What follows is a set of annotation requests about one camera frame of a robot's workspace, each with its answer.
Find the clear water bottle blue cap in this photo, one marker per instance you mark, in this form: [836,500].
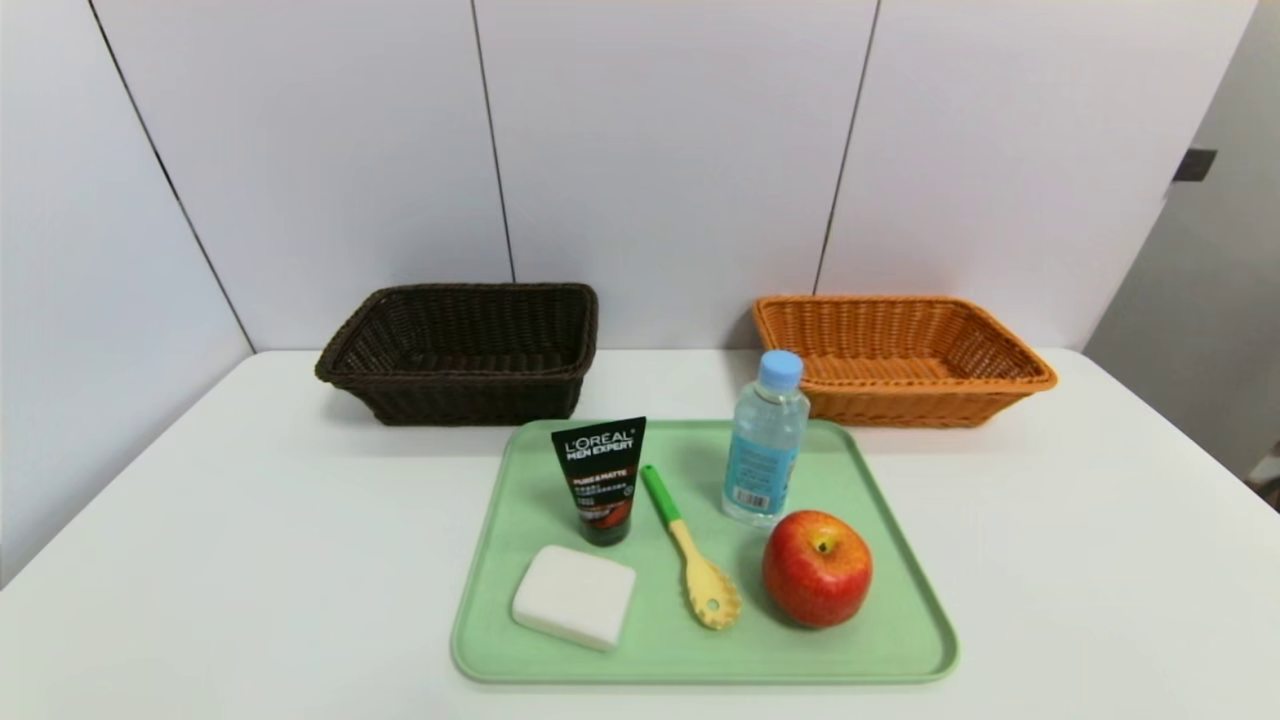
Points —
[765,450]

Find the black face wash tube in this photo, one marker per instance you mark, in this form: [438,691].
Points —
[598,470]

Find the red apple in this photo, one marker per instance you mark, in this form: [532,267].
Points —
[817,575]

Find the black wall fixture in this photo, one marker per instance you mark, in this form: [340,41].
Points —
[1195,165]

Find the orange wicker basket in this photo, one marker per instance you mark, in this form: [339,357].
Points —
[900,335]

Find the dark brown wicker basket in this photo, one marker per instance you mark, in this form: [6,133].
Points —
[520,340]

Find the white soap bar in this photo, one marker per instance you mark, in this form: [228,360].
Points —
[575,598]

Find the light green plastic tray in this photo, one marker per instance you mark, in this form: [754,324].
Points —
[620,470]

